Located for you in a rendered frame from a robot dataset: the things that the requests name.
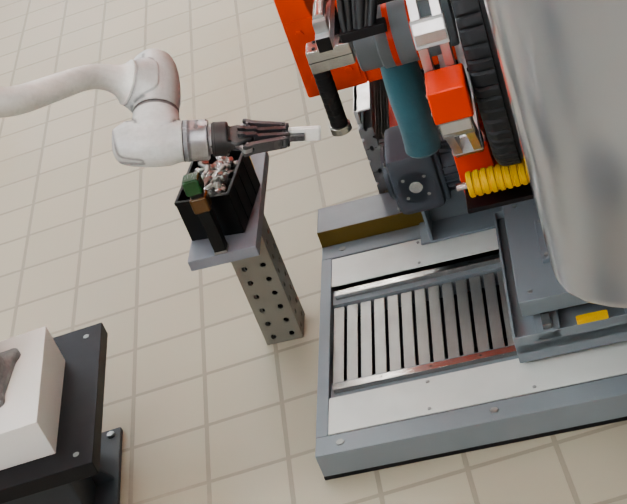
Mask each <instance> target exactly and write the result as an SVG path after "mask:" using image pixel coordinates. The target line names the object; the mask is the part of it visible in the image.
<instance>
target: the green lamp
mask: <svg viewBox="0 0 627 504"><path fill-rule="evenodd" d="M181 184H182V187H183V189H184V191H185V194H186V196H187V197H191V196H195V195H199V194H202V193H203V190H204V182H203V180H202V177H201V175H200V173H199V172H198V171H197V172H193V173H189V174H185V175H183V178H182V183H181Z"/></svg>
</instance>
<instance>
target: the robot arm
mask: <svg viewBox="0 0 627 504"><path fill-rule="evenodd" d="M92 89H100V90H105V91H108V92H110V93H112V94H113V95H115V96H116V98H117V99H118V101H119V103H120V104H121V105H123V106H125V107H126V108H128V109H129V110H130V111H131V112H132V113H133V116H132V120H130V121H125V122H123V123H121V124H120V125H118V126H117V127H115V128H114V129H113V130H112V151H113V154H114V157H115V158H116V160H117V161H118V162H119V163H120V164H123V165H127V166H134V167H165V166H172V165H175V164H177V163H181V162H191V161H207V160H210V158H211V154H213V156H215V157H219V156H229V155H230V150H233V151H242V152H243V155H244V157H248V156H251V155H253V154H258V153H263V152H268V151H274V150H279V149H285V148H287V146H288V147H290V142H302V141H318V140H321V126H320V125H317V126H301V127H289V123H285V122H275V121H258V120H250V119H246V118H245V119H242V122H243V123H242V124H241V125H234V126H231V127H229V126H228V123H227V122H226V121H220V122H212V123H211V125H209V123H208V120H207V119H199V120H180V117H179V110H180V105H181V87H180V78H179V73H178V69H177V66H176V64H175V62H174V60H173V59H172V57H171V56H170V55H169V54H168V53H166V52H165V51H163V50H160V49H155V48H150V49H146V50H144V51H142V52H141V53H139V54H138V55H137V56H136V57H135V58H134V60H132V59H131V60H129V61H128V62H126V63H125V64H122V65H113V64H88V65H82V66H78V67H74V68H71V69H68V70H65V71H61V72H58V73H55V74H52V75H49V76H45V77H42V78H39V79H36V80H33V81H29V82H26V83H23V84H19V85H15V86H7V87H0V118H4V117H13V116H18V115H22V114H25V113H29V112H32V111H34V110H37V109H40V108H42V107H45V106H47V105H50V104H52V103H55V102H58V101H60V100H63V99H65V98H68V97H70V96H73V95H76V94H78V93H81V92H84V91H87V90H92ZM20 356H21V353H20V351H19V350H18V349H17V348H12V349H9V350H6V351H4V352H0V408H1V407H2V406H3V405H4V403H5V393H6V390H7V387H8V384H9V381H10V379H11V376H12V373H13V370H14V367H15V364H16V362H17V361H18V359H19V358H20Z"/></svg>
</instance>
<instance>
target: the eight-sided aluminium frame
mask: <svg viewBox="0 0 627 504"><path fill-rule="evenodd" d="M406 4H407V8H408V13H409V17H410V22H409V25H410V29H411V32H412V36H413V40H414V44H415V48H416V51H418V53H419V56H420V59H421V63H422V66H423V70H424V73H426V72H429V71H433V70H435V67H434V64H433V61H432V57H431V54H430V50H429V48H430V47H434V46H438V45H440V48H441V52H442V54H441V55H437V56H438V60H439V65H440V68H444V67H448V66H452V65H456V61H455V58H454V54H453V50H452V47H451V43H450V41H451V38H450V34H449V30H448V26H447V22H446V18H445V14H444V12H442V7H441V3H440V0H429V4H430V8H431V12H432V15H429V16H426V17H422V18H421V15H420V11H419V6H418V2H417V0H406ZM458 36H459V32H458ZM459 42H460V43H459V44H458V45H456V46H454V47H455V51H456V55H457V60H458V64H459V63H462V64H463V66H464V69H465V73H466V77H467V80H468V84H469V88H470V91H471V98H472V104H473V112H474V115H473V116H471V117H467V118H463V119H459V120H455V121H452V122H448V123H444V124H440V125H438V126H439V129H440V131H441V134H442V137H443V139H444V140H446V141H447V143H448V144H449V146H450V148H451V149H452V152H453V156H456V158H458V157H462V156H466V155H470V154H474V153H478V152H482V151H484V141H483V137H482V133H481V130H480V124H479V117H478V112H477V106H476V103H477V101H476V97H475V93H474V90H473V86H472V82H471V79H470V75H469V72H467V68H468V67H467V63H466V60H465V56H464V52H463V48H462V44H461V40H460V36H459Z"/></svg>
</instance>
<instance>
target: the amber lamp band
mask: <svg viewBox="0 0 627 504"><path fill-rule="evenodd" d="M189 202H190V205H191V207H192V209H193V212H194V214H196V215H197V214H201V213H205V212H209V211H210V210H211V206H212V200H211V198H210V196H209V193H208V191H207V190H206V189H204V196H203V197H201V198H197V199H193V200H191V199H190V201H189Z"/></svg>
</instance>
